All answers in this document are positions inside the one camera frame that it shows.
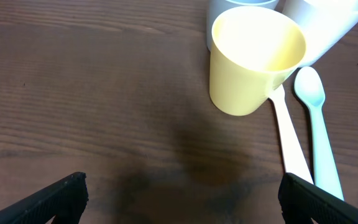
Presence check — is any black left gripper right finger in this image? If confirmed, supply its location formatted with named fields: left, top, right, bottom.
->
left=278, top=172, right=358, bottom=224

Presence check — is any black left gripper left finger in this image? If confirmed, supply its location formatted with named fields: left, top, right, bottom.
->
left=0, top=172, right=88, bottom=224

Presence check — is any yellow plastic cup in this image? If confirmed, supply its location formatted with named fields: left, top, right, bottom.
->
left=209, top=6, right=307, bottom=116

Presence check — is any white plastic fork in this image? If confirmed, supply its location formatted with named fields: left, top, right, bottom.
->
left=269, top=85, right=313, bottom=184

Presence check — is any light blue plastic spoon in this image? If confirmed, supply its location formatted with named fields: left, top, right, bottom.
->
left=294, top=67, right=344, bottom=200

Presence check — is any white plastic cup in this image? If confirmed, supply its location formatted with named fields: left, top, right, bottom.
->
left=282, top=0, right=358, bottom=67

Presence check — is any grey plastic cup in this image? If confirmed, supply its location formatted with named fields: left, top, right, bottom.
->
left=206, top=0, right=278, bottom=50

